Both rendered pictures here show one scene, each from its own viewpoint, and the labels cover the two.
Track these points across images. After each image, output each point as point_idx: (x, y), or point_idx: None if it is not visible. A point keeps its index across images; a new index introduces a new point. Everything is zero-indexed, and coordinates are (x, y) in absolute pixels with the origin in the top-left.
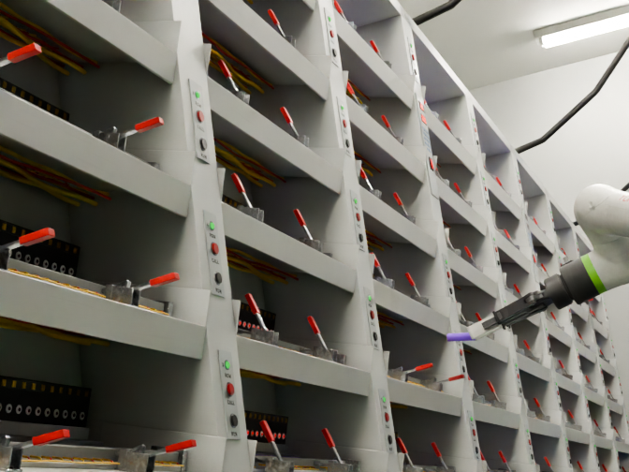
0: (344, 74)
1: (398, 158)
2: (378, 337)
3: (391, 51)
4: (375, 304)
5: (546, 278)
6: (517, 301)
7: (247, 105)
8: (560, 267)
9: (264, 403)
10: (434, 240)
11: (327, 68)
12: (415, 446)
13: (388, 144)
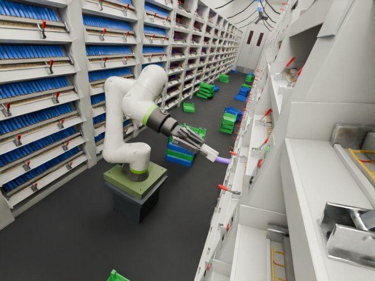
0: (294, 11)
1: (307, 26)
2: (246, 133)
3: None
4: (250, 123)
5: (176, 120)
6: (192, 131)
7: (268, 65)
8: (169, 113)
9: None
10: (278, 114)
11: (290, 20)
12: None
13: (302, 23)
